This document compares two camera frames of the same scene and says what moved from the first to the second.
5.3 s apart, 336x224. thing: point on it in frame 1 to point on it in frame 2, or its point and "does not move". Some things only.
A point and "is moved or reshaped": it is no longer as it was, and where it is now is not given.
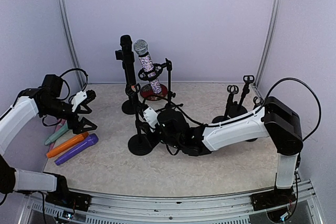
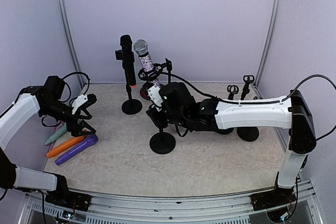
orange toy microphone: (64, 146) does not move
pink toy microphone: (60, 122) does not move
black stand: (139, 145) is moved or reshaped
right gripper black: (152, 141) to (158, 121)
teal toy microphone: (63, 129) does not move
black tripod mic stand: (145, 75) does not move
